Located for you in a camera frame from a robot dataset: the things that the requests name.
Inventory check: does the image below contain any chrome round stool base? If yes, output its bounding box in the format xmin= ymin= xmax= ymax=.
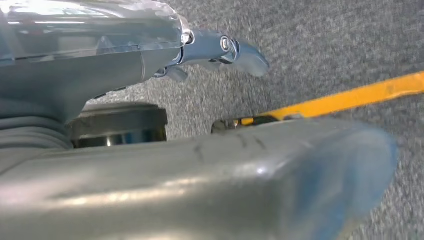
xmin=211 ymin=119 xmax=241 ymax=134

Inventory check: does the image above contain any yellow floor tape square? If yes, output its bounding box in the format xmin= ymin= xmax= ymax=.
xmin=241 ymin=71 xmax=424 ymax=127

